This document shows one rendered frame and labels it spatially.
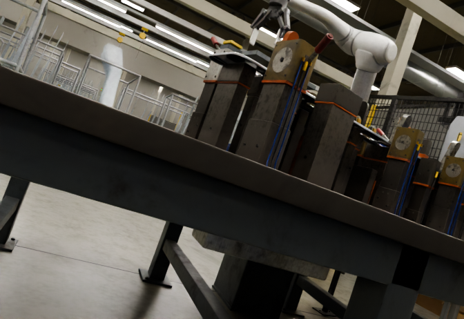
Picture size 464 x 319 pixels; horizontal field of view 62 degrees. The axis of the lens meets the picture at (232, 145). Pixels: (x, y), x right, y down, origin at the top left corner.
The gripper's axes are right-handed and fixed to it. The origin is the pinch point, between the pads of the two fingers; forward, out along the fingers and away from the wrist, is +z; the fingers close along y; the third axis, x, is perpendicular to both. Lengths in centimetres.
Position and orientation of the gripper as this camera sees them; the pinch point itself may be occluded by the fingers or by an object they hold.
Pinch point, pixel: (264, 42)
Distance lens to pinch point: 170.6
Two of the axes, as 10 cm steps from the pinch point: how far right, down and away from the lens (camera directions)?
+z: -3.4, 9.4, -0.6
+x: 6.1, 2.7, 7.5
